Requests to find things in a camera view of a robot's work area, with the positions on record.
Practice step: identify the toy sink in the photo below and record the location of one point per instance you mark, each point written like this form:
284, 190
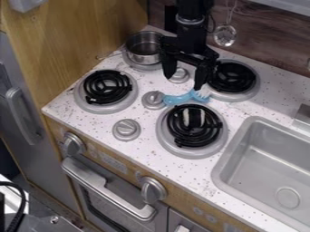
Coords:
266, 169

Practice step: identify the toy stove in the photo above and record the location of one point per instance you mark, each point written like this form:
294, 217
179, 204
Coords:
105, 90

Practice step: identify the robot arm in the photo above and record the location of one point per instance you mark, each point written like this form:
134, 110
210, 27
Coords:
189, 9

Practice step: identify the silver pot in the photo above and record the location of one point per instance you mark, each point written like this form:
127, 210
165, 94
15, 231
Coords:
143, 48

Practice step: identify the grey toy fridge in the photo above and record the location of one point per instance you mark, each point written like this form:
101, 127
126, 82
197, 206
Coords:
24, 127

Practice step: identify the toy sushi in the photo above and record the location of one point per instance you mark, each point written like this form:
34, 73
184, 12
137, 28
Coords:
192, 117

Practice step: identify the clear hanging ball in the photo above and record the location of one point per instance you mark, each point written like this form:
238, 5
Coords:
224, 35

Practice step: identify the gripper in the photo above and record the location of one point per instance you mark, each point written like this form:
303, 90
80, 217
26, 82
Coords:
190, 40

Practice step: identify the blue and white brush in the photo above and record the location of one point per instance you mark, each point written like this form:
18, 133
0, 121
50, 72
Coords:
177, 98

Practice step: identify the tap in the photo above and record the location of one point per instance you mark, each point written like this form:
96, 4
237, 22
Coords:
302, 116

